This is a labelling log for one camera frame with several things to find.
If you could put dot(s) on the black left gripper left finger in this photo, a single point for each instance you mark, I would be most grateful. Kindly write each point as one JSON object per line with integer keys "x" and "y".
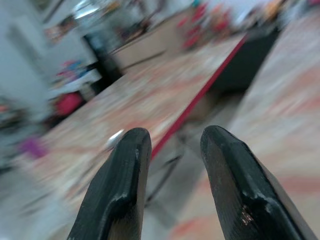
{"x": 120, "y": 180}

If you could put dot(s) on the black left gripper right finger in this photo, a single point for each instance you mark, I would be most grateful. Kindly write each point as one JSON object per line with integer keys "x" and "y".
{"x": 237, "y": 180}

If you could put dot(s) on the silver metal fork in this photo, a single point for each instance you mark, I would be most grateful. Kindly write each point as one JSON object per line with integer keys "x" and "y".
{"x": 115, "y": 138}

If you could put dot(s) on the marble folding table red edge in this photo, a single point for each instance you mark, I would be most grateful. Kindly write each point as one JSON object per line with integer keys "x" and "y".
{"x": 287, "y": 100}
{"x": 140, "y": 95}

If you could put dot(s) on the purple plastic cup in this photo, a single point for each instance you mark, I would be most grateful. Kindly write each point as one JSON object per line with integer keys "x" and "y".
{"x": 31, "y": 148}

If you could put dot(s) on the light wooden cabinet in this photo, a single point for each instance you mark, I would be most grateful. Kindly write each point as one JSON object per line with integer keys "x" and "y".
{"x": 142, "y": 50}

